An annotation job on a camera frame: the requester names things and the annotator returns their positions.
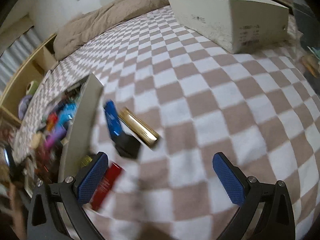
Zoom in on white shoe box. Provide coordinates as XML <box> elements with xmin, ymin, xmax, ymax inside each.
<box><xmin>168</xmin><ymin>0</ymin><xmax>289</xmax><ymax>54</ymax></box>

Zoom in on wooden headboard shelf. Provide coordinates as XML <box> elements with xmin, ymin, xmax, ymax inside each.
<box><xmin>1</xmin><ymin>33</ymin><xmax>59</xmax><ymax>127</ymax></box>

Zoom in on black round tin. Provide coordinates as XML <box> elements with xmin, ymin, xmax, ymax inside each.
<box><xmin>80</xmin><ymin>154</ymin><xmax>94</xmax><ymax>168</ymax></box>

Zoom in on purple plush toy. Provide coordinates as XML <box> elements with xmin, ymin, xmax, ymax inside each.
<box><xmin>18</xmin><ymin>95</ymin><xmax>33</xmax><ymax>120</ymax></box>

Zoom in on gold lighter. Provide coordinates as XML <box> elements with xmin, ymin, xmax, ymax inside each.
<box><xmin>118</xmin><ymin>107</ymin><xmax>160</xmax><ymax>148</ymax></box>

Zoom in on blue plastic packet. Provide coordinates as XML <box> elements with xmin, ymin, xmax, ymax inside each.
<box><xmin>55</xmin><ymin>102</ymin><xmax>77</xmax><ymax>128</ymax></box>

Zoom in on black ribbed cap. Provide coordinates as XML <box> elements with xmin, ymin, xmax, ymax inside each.
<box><xmin>115</xmin><ymin>132</ymin><xmax>141</xmax><ymax>160</ymax></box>

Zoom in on slim red lighter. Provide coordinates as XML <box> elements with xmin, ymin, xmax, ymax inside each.
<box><xmin>90</xmin><ymin>163</ymin><xmax>123</xmax><ymax>211</ymax></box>

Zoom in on purple gradient vape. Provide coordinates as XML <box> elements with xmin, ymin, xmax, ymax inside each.
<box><xmin>43</xmin><ymin>126</ymin><xmax>67</xmax><ymax>151</ymax></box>

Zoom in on checkered brown white bedsheet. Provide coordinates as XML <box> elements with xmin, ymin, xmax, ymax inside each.
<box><xmin>15</xmin><ymin>7</ymin><xmax>319</xmax><ymax>239</ymax></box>

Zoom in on grey window curtain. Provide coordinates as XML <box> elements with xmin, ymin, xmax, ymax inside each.
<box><xmin>0</xmin><ymin>27</ymin><xmax>42</xmax><ymax>93</ymax></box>

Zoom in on white clutter box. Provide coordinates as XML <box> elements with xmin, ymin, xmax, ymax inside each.
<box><xmin>24</xmin><ymin>74</ymin><xmax>103</xmax><ymax>197</ymax></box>

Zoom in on clear plastic storage bin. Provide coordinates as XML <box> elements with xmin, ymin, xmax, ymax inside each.
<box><xmin>278</xmin><ymin>0</ymin><xmax>320</xmax><ymax>78</ymax></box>

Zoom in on blue lighter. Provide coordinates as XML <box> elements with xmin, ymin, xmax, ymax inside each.
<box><xmin>104</xmin><ymin>100</ymin><xmax>123</xmax><ymax>141</ymax></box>

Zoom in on green avocado plush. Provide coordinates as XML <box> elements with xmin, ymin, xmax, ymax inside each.
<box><xmin>25</xmin><ymin>80</ymin><xmax>39</xmax><ymax>95</ymax></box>

